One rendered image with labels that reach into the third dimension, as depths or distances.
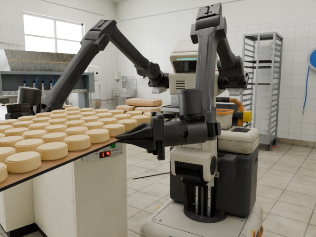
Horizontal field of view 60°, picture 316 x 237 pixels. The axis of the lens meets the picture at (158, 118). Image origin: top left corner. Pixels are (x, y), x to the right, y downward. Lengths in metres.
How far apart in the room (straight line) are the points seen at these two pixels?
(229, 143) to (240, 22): 4.06
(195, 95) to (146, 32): 6.05
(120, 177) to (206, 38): 1.06
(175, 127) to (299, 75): 4.65
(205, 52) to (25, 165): 0.58
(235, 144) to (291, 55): 3.70
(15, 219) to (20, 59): 1.11
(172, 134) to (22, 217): 1.80
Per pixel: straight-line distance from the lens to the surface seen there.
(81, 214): 1.61
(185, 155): 1.47
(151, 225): 1.73
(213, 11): 0.97
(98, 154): 1.52
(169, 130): 0.60
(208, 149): 1.46
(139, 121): 0.70
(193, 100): 0.62
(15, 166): 0.47
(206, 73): 0.79
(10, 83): 2.14
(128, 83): 6.90
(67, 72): 1.10
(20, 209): 2.25
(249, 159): 1.69
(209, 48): 0.85
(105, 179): 1.62
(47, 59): 2.18
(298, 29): 5.27
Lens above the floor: 1.13
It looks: 8 degrees down
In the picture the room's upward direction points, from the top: straight up
